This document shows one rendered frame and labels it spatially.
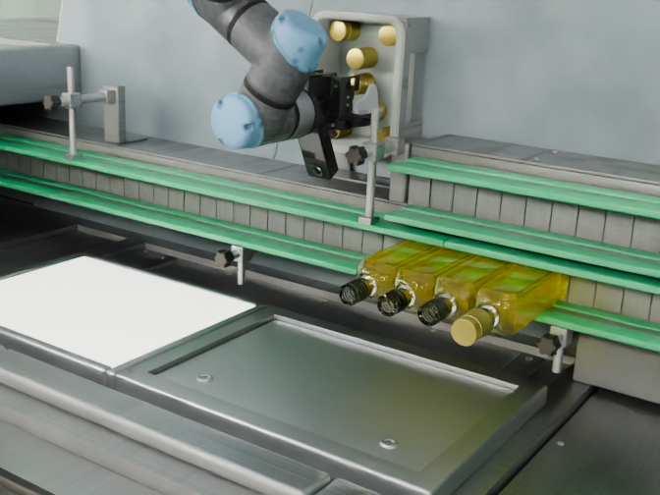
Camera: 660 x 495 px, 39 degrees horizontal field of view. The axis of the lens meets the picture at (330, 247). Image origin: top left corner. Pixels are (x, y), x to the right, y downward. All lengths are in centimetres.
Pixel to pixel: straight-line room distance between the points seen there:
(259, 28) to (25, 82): 82
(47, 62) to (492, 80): 93
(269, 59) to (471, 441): 54
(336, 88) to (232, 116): 22
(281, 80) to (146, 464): 50
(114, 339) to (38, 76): 76
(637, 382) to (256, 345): 54
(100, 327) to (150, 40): 69
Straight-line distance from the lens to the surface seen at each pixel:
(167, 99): 188
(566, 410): 130
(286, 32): 120
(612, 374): 137
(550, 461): 119
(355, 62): 153
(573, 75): 144
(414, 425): 115
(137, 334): 139
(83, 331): 140
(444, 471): 105
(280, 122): 126
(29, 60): 196
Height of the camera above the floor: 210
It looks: 54 degrees down
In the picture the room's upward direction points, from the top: 111 degrees counter-clockwise
